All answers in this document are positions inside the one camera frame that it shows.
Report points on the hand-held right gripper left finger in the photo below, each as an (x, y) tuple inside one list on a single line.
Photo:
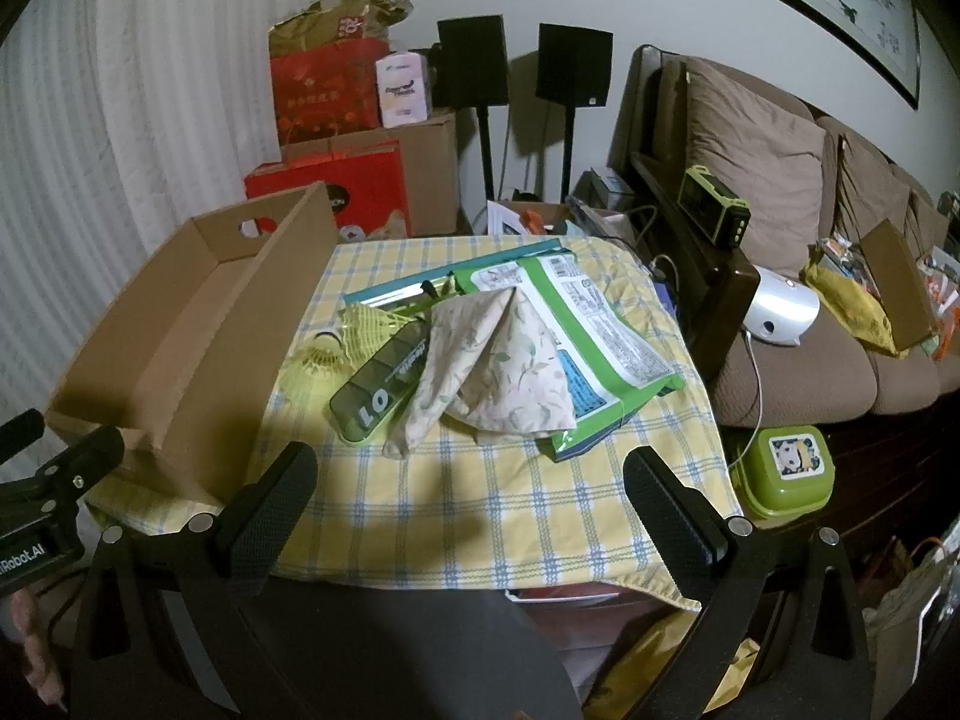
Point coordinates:
[(262, 517)]

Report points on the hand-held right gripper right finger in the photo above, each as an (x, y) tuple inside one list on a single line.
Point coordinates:
[(667, 517)]

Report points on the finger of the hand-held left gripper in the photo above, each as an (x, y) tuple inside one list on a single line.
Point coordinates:
[(22, 431), (82, 457)]

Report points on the brown cardboard tray box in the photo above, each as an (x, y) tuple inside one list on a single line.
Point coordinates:
[(187, 360)]

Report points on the green pill organizer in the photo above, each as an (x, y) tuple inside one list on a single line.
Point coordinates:
[(375, 397)]

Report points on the green printed plastic packet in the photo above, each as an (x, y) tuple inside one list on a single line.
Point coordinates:
[(600, 337)]

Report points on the floral cloth pouch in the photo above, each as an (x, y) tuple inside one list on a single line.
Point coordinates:
[(495, 367)]

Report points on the teal folder with silver rail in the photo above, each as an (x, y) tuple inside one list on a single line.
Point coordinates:
[(420, 281)]

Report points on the person's left hand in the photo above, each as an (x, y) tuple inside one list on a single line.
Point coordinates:
[(31, 652)]

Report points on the green lunch box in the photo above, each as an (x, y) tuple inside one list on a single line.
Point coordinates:
[(784, 480)]

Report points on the yellow plastic bag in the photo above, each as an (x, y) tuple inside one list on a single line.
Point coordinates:
[(660, 660)]

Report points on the brown sofa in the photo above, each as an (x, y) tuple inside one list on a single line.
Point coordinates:
[(810, 382)]

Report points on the yellow plaid tablecloth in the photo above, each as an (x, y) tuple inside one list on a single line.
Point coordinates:
[(465, 510)]

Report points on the dark wooden low table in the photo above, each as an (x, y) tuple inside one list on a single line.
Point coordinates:
[(885, 465)]

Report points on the white round device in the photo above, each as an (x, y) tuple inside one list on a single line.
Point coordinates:
[(784, 307)]

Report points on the brown paper bag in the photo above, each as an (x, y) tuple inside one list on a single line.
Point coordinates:
[(911, 615)]

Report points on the yellow cloth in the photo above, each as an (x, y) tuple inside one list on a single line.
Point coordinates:
[(847, 307)]

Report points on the white curtain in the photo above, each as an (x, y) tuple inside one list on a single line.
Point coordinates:
[(112, 127)]

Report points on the green black portable radio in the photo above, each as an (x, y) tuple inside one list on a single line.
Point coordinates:
[(712, 202)]

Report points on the small orange object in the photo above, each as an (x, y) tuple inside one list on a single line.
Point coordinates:
[(534, 223)]

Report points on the flat cardboard piece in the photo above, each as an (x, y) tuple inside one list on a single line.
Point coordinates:
[(896, 285)]

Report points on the small open cardboard box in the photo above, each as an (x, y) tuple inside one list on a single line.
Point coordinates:
[(551, 208)]

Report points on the grey teal box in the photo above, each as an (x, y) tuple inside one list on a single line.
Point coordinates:
[(611, 184)]

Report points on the white printed paper sheet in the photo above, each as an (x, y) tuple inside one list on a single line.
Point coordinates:
[(504, 219)]

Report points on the red carton box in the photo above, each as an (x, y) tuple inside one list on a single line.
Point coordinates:
[(360, 180)]

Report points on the brown sofa cushion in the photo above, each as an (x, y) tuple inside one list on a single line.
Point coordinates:
[(926, 221), (870, 187), (750, 157)]

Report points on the red gift bag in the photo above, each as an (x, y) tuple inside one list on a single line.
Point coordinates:
[(322, 97)]

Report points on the white tissue pack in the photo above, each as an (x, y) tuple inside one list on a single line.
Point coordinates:
[(403, 90)]

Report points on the torn gold paper bag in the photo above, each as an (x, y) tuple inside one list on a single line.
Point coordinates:
[(352, 11)]

